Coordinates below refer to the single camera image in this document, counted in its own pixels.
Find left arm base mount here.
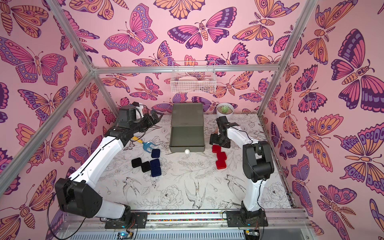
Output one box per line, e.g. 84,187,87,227
105,210,148,230

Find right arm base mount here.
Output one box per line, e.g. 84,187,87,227
225,208,269,228

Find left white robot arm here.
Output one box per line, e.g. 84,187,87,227
55,103,163,220

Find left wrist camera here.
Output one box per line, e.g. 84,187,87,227
117,102,144,122

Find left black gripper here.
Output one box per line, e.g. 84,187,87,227
130,111,164,136

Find three-drawer cabinet frame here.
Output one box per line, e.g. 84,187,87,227
171,103,204,127

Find black brooch box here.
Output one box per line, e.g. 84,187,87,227
141,161,151,173
131,158,142,168

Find red brooch box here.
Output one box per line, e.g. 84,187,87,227
216,160,227,170
212,145,222,154
217,152,228,161

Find small navy brooch box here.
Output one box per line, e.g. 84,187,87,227
151,149,161,159

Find grey top drawer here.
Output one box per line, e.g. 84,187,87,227
169,124,206,153

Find aluminium front rail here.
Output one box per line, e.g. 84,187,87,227
58,209,317,240

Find white potted succulent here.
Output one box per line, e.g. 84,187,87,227
216,103,235,122

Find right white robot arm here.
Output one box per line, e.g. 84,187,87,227
210,116,275,217

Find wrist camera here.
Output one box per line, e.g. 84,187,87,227
216,116,239,129
117,102,144,122

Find white wire basket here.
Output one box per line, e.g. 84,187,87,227
170,61,217,94

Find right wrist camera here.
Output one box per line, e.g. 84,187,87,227
216,116,239,129

